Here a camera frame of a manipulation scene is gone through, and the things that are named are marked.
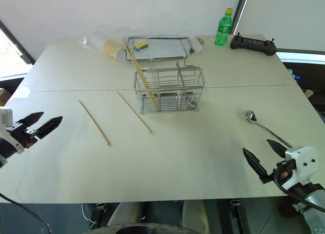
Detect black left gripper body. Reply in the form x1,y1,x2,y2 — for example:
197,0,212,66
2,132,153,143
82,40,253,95
6,124,39,150

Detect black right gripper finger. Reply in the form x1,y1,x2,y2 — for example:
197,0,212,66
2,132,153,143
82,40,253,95
242,147,269,179
266,139,287,158

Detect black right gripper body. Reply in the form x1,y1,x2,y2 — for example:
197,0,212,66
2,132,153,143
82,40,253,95
259,159,297,185

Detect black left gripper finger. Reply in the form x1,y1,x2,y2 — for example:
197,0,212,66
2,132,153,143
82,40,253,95
35,116,63,140
14,112,45,126

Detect cardboard box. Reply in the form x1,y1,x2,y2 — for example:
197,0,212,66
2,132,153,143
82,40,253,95
0,88,11,107

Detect long metal spoon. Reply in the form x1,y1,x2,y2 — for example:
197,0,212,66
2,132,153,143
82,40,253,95
245,110,293,149

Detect wooden chopstick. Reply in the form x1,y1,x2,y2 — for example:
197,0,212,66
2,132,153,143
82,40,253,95
122,40,156,104
123,39,160,111
116,91,152,134
77,99,111,146

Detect blue capped small items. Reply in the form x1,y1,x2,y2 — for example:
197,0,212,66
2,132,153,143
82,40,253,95
287,69,302,80

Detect white robot leg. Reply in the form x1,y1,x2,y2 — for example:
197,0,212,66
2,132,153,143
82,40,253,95
106,202,143,227
181,200,210,234

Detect bagged stack of paper cups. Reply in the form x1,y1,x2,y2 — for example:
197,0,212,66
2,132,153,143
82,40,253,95
75,30,125,61

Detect black remote controller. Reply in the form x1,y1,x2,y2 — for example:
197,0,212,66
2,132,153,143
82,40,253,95
230,32,278,56

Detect yellow sponge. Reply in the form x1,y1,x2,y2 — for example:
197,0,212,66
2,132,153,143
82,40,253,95
133,41,149,52

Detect clear plastic bag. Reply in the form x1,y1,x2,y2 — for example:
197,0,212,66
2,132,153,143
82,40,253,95
187,36,205,55

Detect green plastic bottle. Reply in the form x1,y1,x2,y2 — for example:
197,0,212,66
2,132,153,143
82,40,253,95
214,7,234,47

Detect dark rounded robot body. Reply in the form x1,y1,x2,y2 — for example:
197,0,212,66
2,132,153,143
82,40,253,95
87,219,195,234

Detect metal tray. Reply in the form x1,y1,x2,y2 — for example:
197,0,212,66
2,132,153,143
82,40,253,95
124,35,196,61

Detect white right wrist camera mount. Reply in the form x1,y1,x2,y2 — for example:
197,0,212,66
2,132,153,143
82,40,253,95
280,146,318,191

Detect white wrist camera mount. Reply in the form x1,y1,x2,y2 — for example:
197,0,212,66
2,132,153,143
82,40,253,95
280,146,318,191
0,107,25,155

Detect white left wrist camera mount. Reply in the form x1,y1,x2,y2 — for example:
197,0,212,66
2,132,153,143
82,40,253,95
0,107,25,155

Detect black table frame bracket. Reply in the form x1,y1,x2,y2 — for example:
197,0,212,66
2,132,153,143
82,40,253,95
229,199,249,234
89,202,107,229

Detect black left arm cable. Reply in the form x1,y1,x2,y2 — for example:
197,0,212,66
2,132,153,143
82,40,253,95
0,192,49,234

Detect black window frame bar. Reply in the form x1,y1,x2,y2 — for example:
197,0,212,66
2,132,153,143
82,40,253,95
0,19,36,66

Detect thin white cable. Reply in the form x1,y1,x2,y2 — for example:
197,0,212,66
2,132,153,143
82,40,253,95
81,203,96,230

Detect metal wire cutlery basket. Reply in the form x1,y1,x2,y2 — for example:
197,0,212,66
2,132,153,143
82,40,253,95
133,58,206,115

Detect grey window frame post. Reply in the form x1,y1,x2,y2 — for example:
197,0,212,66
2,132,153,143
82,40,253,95
232,0,251,36

